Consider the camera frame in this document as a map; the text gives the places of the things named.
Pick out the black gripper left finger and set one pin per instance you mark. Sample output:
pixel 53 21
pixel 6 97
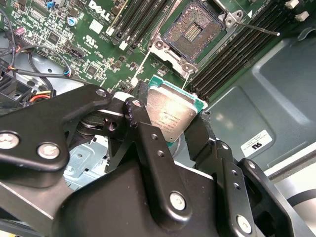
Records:
pixel 49 118

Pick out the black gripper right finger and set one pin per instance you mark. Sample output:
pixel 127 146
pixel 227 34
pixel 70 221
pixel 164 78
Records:
pixel 229 197

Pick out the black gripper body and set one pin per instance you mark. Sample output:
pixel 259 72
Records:
pixel 111 209

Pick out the silver CPU chip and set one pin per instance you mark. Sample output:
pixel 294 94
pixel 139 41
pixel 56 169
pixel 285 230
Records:
pixel 170 116

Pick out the metal socket cover frame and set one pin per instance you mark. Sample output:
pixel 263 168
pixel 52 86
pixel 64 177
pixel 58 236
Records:
pixel 163 55

